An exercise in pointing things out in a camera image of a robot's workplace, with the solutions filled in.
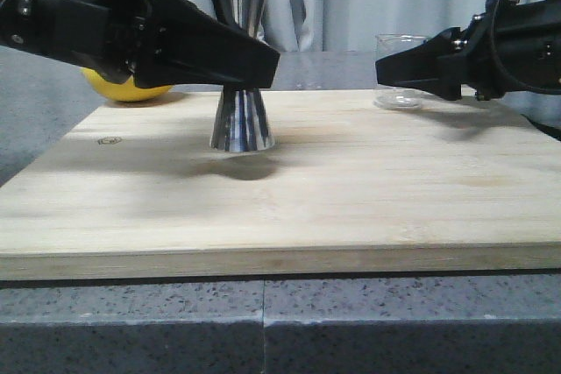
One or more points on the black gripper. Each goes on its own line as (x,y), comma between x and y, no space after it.
(518,51)
(101,35)

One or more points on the wooden cutting board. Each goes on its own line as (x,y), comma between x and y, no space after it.
(136,192)

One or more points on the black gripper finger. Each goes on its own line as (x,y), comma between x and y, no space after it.
(180,44)

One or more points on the steel double jigger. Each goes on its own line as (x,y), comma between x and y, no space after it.
(241,124)

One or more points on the yellow lemon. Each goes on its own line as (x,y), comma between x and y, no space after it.
(126,92)

